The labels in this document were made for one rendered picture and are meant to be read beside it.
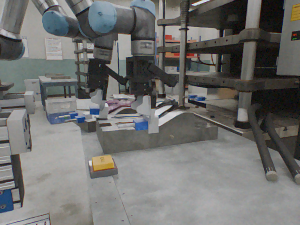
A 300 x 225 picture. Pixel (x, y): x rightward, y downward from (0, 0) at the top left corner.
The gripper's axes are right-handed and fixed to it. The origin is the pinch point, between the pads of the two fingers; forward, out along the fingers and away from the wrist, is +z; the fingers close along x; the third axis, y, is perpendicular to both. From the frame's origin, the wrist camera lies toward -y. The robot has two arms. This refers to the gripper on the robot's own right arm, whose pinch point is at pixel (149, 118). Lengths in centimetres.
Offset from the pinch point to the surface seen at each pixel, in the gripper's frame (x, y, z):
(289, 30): -12, -73, -33
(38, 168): -182, 66, 95
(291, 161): 23.6, -37.3, 10.9
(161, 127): -10.0, -8.7, 6.9
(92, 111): -26.8, 16.3, 2.0
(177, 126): -10.0, -15.9, 7.2
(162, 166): 6.4, -2.5, 15.0
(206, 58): -792, -548, -44
